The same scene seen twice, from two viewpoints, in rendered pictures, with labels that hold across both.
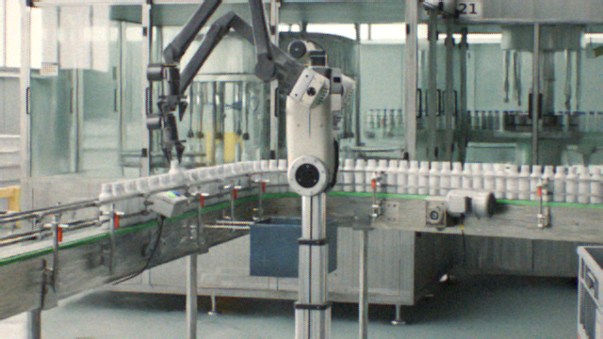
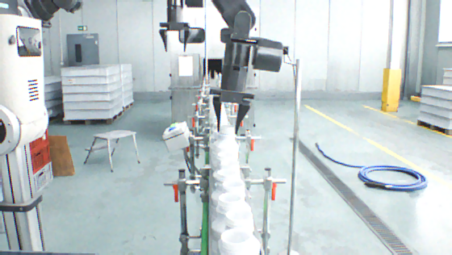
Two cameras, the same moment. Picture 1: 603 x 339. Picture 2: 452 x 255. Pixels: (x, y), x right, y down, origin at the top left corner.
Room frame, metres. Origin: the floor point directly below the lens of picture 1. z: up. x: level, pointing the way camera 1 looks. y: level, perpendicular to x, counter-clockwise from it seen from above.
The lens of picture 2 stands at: (5.97, 0.26, 1.38)
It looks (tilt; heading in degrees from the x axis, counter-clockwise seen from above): 12 degrees down; 163
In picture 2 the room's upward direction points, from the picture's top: straight up
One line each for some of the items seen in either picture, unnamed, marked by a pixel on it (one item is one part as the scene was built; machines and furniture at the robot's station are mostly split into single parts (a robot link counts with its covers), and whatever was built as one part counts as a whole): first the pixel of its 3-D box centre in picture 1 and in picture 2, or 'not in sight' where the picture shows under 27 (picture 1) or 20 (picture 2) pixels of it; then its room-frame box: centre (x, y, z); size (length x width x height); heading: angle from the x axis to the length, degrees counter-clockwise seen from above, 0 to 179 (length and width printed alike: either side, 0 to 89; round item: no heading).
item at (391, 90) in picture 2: not in sight; (391, 89); (-1.04, 6.93, 0.55); 0.40 x 0.40 x 1.10; 75
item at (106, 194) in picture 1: (106, 206); not in sight; (4.53, 0.68, 1.08); 0.06 x 0.06 x 0.17
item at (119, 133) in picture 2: not in sight; (110, 148); (1.42, 0.13, 0.21); 0.61 x 0.47 x 0.41; 38
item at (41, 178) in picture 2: not in sight; (24, 179); (2.12, -0.80, 0.11); 0.61 x 0.41 x 0.22; 168
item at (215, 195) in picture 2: (191, 189); (227, 213); (5.39, 0.45, 1.08); 0.06 x 0.06 x 0.17
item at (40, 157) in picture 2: not in sight; (21, 159); (2.12, -0.80, 0.33); 0.61 x 0.41 x 0.22; 168
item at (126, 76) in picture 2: not in sight; (109, 86); (-3.59, 0.06, 0.59); 1.25 x 1.03 x 1.17; 166
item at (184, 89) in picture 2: not in sight; (212, 73); (-0.05, 1.91, 1.05); 1.60 x 1.40 x 2.10; 165
